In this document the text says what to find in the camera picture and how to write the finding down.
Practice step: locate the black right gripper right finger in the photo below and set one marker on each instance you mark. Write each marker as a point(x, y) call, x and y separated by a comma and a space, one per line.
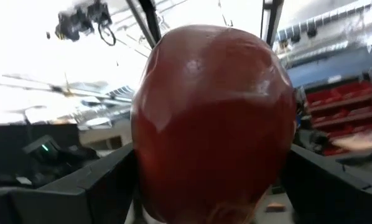
point(335, 202)

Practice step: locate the black aluminium table frame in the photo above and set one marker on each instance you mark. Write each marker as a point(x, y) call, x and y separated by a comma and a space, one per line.
point(150, 15)

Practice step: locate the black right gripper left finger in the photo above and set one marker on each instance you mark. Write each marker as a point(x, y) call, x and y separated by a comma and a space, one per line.
point(64, 205)

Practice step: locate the dark red apple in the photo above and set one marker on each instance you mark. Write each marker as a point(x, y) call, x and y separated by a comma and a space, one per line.
point(211, 124)

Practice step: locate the black overhead camera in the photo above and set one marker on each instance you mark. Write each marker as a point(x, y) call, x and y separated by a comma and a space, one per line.
point(77, 21)

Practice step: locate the red storage bin shelf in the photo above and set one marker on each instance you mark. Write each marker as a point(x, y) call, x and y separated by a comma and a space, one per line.
point(341, 105)

